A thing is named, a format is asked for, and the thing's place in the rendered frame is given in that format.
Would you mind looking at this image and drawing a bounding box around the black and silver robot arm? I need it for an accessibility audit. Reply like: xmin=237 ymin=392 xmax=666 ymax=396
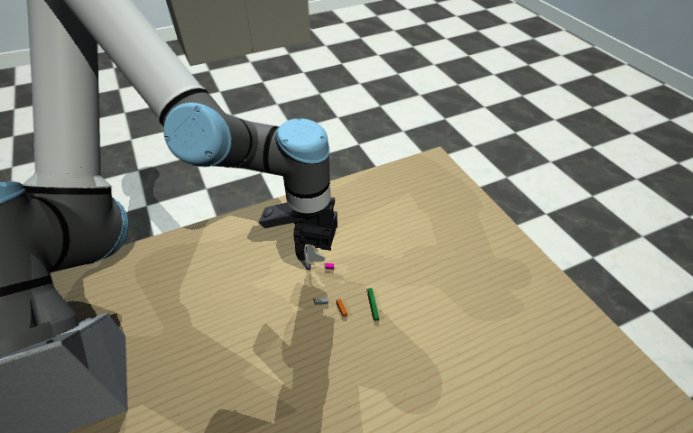
xmin=0 ymin=0 xmax=330 ymax=355

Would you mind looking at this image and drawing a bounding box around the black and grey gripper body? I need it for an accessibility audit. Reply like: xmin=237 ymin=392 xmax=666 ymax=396
xmin=293 ymin=197 xmax=337 ymax=251

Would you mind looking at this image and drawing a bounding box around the orange rod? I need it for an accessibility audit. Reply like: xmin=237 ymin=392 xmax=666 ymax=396
xmin=337 ymin=299 xmax=347 ymax=317

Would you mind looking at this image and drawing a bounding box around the green rod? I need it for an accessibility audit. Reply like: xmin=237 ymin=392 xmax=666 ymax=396
xmin=368 ymin=288 xmax=379 ymax=321

